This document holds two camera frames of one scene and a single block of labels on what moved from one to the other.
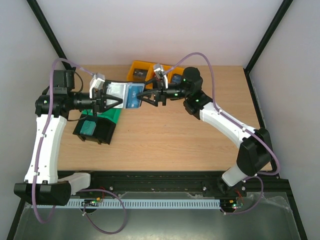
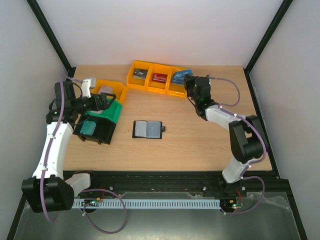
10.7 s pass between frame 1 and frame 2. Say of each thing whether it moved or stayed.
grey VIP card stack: stayed
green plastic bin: stayed
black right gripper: moved
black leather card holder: moved
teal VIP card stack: stayed
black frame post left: stayed
